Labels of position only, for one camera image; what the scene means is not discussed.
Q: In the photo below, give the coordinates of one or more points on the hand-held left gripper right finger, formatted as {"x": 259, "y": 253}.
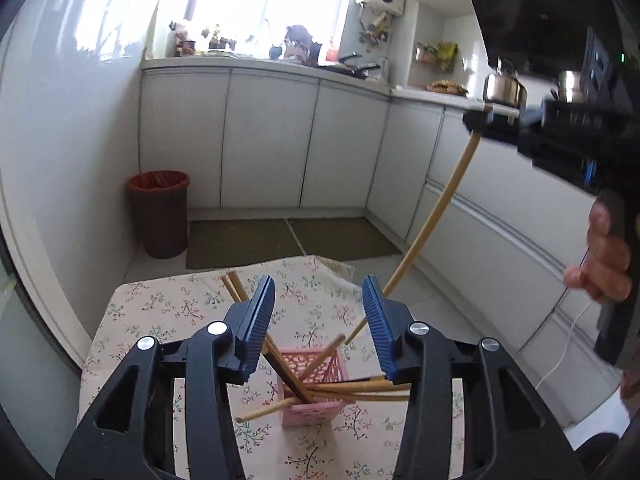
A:
{"x": 382, "y": 330}

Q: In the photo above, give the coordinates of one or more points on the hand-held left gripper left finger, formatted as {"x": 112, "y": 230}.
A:
{"x": 255, "y": 330}

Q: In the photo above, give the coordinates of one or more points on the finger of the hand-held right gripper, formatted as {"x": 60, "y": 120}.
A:
{"x": 480, "y": 121}
{"x": 532, "y": 117}

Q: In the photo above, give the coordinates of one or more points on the pink plastic basket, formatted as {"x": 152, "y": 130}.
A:
{"x": 310, "y": 412}

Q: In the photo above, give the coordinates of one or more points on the person's right forearm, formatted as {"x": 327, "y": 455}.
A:
{"x": 632, "y": 385}

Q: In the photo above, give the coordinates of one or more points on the person's right hand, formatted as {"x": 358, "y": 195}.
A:
{"x": 607, "y": 265}

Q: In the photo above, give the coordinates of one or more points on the steel kettle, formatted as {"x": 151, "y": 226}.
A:
{"x": 504, "y": 87}

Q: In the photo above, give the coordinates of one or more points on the food packets on counter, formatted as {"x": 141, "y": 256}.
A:
{"x": 446, "y": 87}

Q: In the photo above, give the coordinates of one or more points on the steel stock pot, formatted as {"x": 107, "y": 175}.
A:
{"x": 571, "y": 87}

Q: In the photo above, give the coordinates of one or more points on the olive floor mat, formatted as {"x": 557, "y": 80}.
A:
{"x": 340, "y": 237}
{"x": 240, "y": 242}

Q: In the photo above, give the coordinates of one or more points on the black range hood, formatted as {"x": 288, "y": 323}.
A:
{"x": 530, "y": 20}

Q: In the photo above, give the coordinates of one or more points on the floral tablecloth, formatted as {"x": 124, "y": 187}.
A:
{"x": 150, "y": 315}

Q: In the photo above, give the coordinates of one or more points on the white jug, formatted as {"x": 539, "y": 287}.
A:
{"x": 384, "y": 71}

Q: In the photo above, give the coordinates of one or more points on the black frying pan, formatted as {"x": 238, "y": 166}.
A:
{"x": 350, "y": 67}

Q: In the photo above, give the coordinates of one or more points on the brown trash bin red liner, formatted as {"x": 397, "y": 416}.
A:
{"x": 159, "y": 215}

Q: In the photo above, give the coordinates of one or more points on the red bottle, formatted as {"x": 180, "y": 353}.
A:
{"x": 332, "y": 51}

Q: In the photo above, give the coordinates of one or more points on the white kitchen base cabinets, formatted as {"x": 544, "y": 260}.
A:
{"x": 270, "y": 140}

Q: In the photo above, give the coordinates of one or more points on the dark rounded pot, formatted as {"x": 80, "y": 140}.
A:
{"x": 300, "y": 40}

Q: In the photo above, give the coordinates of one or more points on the small dark teapot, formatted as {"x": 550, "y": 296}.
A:
{"x": 275, "y": 51}

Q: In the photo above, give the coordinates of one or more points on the frosted glass sliding door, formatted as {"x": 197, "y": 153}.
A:
{"x": 15, "y": 310}

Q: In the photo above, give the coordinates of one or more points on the wall rack with packets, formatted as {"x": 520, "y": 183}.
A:
{"x": 437, "y": 56}

